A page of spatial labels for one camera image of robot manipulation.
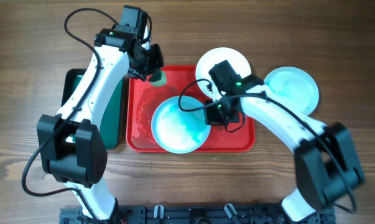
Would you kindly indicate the black tub with green water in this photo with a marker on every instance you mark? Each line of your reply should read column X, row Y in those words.
column 109, row 128

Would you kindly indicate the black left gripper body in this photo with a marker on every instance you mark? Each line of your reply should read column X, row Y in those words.
column 152, row 60

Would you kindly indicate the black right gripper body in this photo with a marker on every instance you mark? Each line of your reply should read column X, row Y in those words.
column 217, row 114

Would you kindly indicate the white plate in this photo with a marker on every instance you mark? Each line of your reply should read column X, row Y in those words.
column 237, row 60
column 296, row 87
column 177, row 131

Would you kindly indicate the red plastic tray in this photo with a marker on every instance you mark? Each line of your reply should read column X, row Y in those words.
column 144, row 99

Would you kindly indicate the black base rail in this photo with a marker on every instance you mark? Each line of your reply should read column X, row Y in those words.
column 254, row 214

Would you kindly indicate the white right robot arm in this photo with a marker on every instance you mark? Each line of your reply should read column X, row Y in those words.
column 325, row 159

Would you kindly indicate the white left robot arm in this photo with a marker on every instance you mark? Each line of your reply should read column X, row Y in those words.
column 70, row 144

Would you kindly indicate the green sponge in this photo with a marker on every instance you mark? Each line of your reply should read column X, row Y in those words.
column 158, row 78

